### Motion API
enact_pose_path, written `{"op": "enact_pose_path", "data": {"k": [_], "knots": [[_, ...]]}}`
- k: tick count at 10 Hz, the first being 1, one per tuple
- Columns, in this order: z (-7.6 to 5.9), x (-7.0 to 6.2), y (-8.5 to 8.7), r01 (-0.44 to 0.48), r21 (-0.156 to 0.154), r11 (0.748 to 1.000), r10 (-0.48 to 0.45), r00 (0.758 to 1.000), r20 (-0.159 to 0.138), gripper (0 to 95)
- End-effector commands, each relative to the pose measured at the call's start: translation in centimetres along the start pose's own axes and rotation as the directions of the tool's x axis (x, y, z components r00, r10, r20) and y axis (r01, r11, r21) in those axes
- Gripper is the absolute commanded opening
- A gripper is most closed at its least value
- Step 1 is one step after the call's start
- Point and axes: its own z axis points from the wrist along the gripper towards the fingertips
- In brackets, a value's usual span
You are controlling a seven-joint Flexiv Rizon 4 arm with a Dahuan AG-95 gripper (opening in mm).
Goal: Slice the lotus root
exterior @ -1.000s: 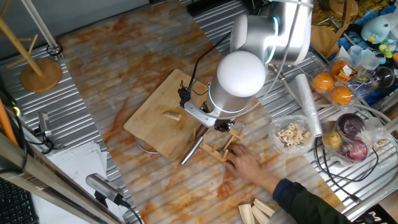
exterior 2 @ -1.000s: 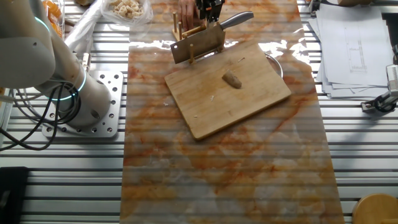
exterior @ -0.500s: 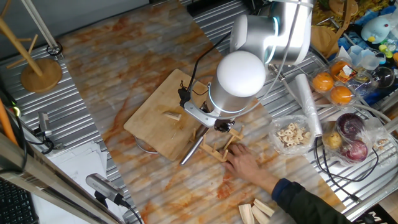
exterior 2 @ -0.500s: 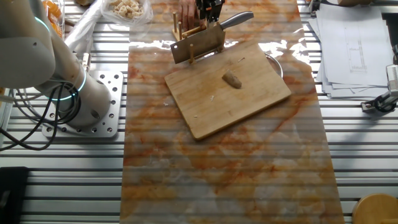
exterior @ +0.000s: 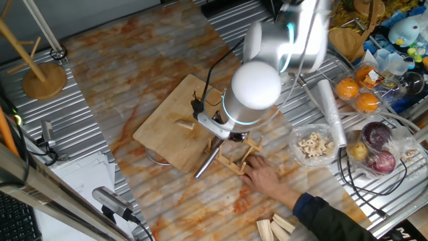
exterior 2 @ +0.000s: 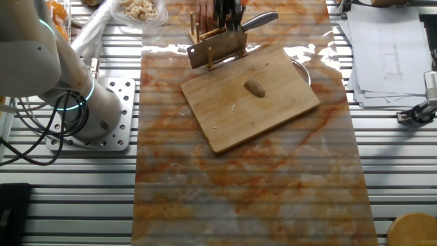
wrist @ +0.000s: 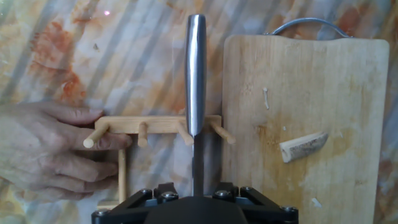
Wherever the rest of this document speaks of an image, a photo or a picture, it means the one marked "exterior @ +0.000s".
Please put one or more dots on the clear plastic bag roll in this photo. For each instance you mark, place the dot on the clear plastic bag roll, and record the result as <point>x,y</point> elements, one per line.
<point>331,110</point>

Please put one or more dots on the white tripod legs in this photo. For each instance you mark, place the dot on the white tripod legs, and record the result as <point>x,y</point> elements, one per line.
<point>44,28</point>

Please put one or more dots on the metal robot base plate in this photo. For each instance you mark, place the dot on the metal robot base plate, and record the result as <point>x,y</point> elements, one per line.
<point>291,83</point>

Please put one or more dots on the wooden hanger stand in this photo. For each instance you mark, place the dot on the wooden hanger stand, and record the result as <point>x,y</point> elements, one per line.
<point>346,43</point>

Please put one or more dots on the clear plastic produce bag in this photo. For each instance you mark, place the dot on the clear plastic produce bag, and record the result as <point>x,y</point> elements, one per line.
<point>403,140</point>

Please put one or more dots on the wrist camera on grey bracket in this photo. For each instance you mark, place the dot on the wrist camera on grey bracket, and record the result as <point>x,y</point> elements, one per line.
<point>197,107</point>

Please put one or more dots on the bag of lotus slices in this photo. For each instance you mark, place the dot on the bag of lotus slices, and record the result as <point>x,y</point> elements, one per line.
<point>314,145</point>

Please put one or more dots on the forearm in dark sleeve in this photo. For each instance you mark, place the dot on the forearm in dark sleeve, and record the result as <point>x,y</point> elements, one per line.
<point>327,221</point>

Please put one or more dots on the aluminium frame bar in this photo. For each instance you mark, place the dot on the aluminium frame bar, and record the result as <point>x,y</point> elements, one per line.
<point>50,201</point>

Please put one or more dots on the clear measuring cup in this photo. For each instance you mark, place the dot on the clear measuring cup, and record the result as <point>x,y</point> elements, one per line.
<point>391,63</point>

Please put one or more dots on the orange pole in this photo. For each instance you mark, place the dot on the orange pole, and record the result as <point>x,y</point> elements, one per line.
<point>6,134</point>

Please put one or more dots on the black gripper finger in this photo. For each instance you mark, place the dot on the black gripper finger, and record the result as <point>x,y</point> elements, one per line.
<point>238,137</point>

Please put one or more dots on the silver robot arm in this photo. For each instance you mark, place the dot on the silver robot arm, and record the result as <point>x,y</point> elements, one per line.
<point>257,83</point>

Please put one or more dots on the blue plush toy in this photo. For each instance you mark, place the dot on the blue plush toy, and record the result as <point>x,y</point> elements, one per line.
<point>404,31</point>

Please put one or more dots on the orange with paper label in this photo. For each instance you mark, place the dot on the orange with paper label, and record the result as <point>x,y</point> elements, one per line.
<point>362,73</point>

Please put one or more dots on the small grey camera on mount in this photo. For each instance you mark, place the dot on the small grey camera on mount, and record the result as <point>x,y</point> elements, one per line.
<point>47,131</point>

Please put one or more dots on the black printed box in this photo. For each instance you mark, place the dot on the black printed box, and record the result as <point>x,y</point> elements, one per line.
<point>414,235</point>

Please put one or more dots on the wooden mug tree stand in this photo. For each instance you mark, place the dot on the wooden mug tree stand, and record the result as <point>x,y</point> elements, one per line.
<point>45,82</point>

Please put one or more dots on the bare person hand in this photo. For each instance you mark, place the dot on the bare person hand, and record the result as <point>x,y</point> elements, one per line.
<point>264,177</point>

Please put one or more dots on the wooden blocks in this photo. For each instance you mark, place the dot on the wooden blocks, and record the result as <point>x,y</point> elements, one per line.
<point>284,223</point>

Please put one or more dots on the black keyboard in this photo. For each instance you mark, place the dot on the black keyboard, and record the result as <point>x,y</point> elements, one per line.
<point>16,221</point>

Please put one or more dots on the red onion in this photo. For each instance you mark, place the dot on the red onion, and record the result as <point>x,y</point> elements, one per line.
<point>381,162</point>
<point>376,134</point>

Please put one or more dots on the grey camera with black clamp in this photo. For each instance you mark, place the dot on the grey camera with black clamp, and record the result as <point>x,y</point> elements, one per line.
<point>110,201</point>

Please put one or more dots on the wooden peg rack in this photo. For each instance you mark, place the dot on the wooden peg rack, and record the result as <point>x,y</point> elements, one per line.
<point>230,164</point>

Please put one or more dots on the clear plastic fruit container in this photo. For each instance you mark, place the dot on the clear plastic fruit container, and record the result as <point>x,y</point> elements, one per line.
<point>384,90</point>

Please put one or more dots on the orange marble pattern mat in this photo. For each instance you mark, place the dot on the orange marble pattern mat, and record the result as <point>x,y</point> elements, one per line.
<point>200,207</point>

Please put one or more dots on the glass bowl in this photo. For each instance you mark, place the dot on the glass bowl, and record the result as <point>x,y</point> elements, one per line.
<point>413,83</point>

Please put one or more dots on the white paper stack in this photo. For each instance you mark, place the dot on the white paper stack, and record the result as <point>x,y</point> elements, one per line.
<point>77,180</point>

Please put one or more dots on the wooden cutting board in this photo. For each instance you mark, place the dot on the wooden cutting board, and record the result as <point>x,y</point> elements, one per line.
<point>167,140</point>

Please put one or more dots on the orange fruit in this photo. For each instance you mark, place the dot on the orange fruit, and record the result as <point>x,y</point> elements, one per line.
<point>347,88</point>
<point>366,102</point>

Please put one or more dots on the lotus root piece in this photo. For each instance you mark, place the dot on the lotus root piece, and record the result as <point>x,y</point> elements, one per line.
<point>185,124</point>

